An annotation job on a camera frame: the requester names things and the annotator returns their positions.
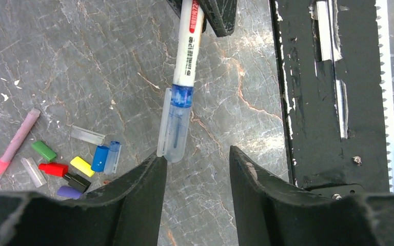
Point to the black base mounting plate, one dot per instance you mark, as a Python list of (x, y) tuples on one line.
[(331, 68)]

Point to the translucent blue pen cap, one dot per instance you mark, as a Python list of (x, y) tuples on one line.
[(113, 155)]

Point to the white marker red label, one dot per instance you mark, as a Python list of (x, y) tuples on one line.
[(187, 55)]

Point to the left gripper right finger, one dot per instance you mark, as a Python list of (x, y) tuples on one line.
[(270, 211)]

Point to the green pen cap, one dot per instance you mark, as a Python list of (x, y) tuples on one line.
[(44, 150)]

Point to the black pen cap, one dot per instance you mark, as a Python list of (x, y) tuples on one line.
[(77, 182)]

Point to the purple pen cap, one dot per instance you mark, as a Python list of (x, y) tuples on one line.
[(68, 192)]

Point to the pink marker pen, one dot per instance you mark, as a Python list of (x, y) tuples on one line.
[(18, 139)]

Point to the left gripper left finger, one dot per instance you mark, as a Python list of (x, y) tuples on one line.
[(126, 211)]

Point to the yellow pen cap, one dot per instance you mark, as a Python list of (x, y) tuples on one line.
[(82, 166)]

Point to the solid blue pen cap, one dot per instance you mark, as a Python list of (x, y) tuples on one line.
[(99, 158)]

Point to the clear blue-tinted pen cap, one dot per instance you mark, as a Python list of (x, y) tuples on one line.
[(174, 123)]

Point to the slotted cable duct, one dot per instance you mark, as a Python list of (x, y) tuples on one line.
[(387, 95)]

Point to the red pen cap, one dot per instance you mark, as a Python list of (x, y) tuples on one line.
[(55, 169)]

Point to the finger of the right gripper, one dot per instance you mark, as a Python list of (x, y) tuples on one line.
[(219, 13)]

